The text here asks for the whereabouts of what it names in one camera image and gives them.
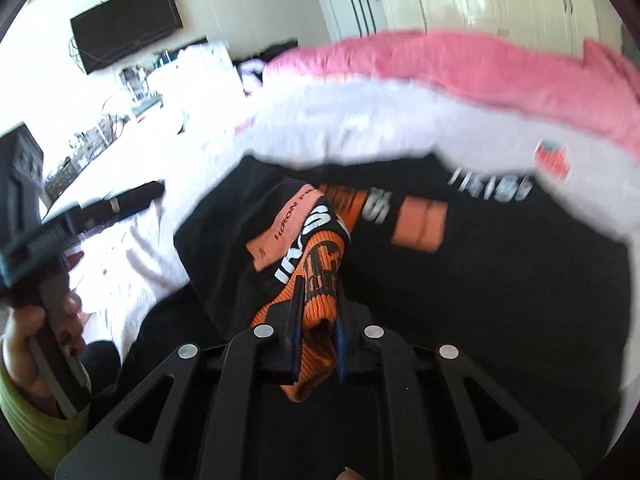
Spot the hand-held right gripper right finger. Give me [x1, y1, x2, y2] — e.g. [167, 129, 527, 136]
[334, 284, 584, 480]

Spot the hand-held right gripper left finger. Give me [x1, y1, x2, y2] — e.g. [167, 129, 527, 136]
[55, 276, 307, 480]

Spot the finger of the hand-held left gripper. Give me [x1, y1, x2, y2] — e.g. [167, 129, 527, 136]
[75, 181, 167, 233]

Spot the orange and black sock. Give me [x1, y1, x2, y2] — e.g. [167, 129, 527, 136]
[245, 180, 357, 403]

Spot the black printed shirt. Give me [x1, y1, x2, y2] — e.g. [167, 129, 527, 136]
[117, 152, 635, 480]

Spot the person's left forearm green sleeve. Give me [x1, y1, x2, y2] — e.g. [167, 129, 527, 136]
[0, 355, 92, 467]

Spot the dark and white clothes pile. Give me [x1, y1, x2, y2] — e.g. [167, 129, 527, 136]
[239, 42, 301, 97]

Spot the person's left hand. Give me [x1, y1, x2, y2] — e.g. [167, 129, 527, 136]
[0, 252, 92, 413]

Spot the cluttered desk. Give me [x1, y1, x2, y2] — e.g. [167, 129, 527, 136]
[42, 35, 241, 201]

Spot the white plastic bag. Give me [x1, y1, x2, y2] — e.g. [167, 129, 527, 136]
[150, 40, 242, 133]

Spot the printed lavender bed sheet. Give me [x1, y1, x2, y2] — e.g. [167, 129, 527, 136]
[47, 77, 640, 411]

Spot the white door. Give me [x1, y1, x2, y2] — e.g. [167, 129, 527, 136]
[304, 0, 391, 42]

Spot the pink fleece blanket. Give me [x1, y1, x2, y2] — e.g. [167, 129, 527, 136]
[262, 29, 640, 163]

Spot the black wall television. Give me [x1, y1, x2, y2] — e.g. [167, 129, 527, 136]
[69, 0, 184, 76]

